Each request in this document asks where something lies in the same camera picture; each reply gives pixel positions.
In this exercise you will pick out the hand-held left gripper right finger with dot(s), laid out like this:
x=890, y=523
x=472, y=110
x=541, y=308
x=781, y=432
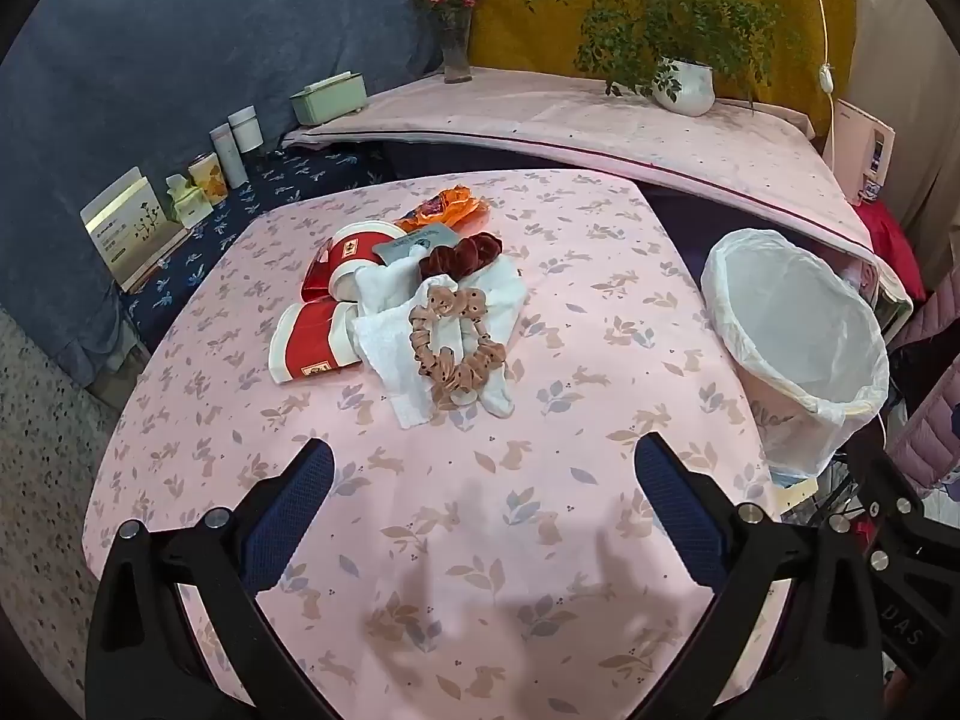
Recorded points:
x=675, y=510

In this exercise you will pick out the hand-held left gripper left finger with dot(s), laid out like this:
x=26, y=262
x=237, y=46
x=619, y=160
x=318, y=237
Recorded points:
x=300, y=510

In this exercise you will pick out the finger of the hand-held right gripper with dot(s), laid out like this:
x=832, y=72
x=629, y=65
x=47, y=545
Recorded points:
x=874, y=510

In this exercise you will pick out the red and white paper cup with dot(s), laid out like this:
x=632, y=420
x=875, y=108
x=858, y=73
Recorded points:
x=315, y=345
x=352, y=251

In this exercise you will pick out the white tissue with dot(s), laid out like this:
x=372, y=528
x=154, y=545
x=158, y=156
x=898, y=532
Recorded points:
x=495, y=292
x=390, y=360

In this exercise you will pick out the bin with white plastic bag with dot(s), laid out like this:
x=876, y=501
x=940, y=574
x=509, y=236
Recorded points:
x=795, y=315

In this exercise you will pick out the pink dotted scrunchie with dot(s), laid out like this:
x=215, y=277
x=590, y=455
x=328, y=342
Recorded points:
x=465, y=379

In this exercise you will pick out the dark red velvet scrunchie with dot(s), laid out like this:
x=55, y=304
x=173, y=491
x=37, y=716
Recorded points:
x=457, y=259

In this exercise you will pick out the pink quilted jacket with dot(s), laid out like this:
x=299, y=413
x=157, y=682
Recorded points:
x=934, y=405

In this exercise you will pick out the pink rabbit print tablecloth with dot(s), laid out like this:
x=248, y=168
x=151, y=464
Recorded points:
x=450, y=480

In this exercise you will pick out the red cloth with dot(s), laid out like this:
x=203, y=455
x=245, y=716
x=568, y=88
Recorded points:
x=892, y=240

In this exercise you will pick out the navy floral cloth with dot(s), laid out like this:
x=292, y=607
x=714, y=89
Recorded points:
x=225, y=240

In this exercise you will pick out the grey fabric pouch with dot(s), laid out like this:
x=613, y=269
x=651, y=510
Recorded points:
x=420, y=244

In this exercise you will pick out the green tissue pack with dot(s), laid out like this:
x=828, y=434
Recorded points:
x=186, y=202

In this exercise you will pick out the white box with plant drawing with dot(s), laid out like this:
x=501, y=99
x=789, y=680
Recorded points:
x=124, y=225

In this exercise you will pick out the orange snack wrapper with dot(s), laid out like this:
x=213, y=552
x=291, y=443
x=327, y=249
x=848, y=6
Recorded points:
x=442, y=206

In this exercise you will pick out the orange floral box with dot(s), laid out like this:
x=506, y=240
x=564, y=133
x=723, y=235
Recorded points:
x=208, y=180

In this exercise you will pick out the tall white bottle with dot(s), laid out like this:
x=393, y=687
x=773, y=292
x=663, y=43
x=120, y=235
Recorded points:
x=229, y=157

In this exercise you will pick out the white and pink appliance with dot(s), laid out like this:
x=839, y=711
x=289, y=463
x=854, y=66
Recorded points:
x=851, y=142

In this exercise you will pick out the short white jar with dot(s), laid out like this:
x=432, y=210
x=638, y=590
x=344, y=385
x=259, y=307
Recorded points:
x=245, y=131

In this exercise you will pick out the pale pink padded mat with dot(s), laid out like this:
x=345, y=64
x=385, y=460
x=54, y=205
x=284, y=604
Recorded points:
x=562, y=120

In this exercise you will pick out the green tissue box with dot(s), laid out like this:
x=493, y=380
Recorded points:
x=330, y=101

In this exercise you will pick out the green plant in white pot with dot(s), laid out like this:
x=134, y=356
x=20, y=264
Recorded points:
x=686, y=86

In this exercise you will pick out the blue backdrop cloth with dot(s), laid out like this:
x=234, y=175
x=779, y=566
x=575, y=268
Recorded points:
x=150, y=52

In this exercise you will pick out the glass vase with pink flowers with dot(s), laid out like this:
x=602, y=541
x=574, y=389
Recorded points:
x=455, y=52

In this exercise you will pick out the yellow backdrop cloth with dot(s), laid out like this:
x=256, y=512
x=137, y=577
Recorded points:
x=517, y=15

